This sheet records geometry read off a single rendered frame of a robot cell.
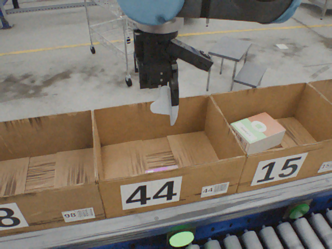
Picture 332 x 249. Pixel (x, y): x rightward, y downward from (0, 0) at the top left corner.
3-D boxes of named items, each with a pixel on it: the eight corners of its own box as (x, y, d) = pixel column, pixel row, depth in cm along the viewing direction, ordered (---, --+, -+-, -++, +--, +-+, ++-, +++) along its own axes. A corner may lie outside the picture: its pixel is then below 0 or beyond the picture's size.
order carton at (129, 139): (105, 219, 77) (95, 182, 66) (99, 146, 99) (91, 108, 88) (236, 194, 84) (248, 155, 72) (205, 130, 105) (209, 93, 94)
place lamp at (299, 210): (287, 221, 87) (294, 210, 83) (285, 218, 88) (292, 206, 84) (305, 217, 89) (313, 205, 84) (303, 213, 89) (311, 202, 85)
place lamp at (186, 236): (170, 250, 81) (171, 238, 76) (169, 246, 82) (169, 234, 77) (193, 245, 82) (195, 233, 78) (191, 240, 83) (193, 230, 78)
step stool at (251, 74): (251, 106, 263) (261, 65, 234) (203, 91, 282) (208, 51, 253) (262, 85, 291) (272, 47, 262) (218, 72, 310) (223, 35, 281)
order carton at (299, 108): (235, 194, 83) (247, 156, 72) (204, 130, 105) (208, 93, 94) (341, 170, 90) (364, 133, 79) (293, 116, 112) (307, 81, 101)
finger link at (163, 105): (151, 127, 62) (146, 86, 60) (177, 124, 63) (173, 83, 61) (153, 132, 59) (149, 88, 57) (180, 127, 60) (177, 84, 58)
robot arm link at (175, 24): (176, -5, 54) (191, 10, 47) (176, 18, 58) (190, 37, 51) (132, -2, 53) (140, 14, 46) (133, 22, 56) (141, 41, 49)
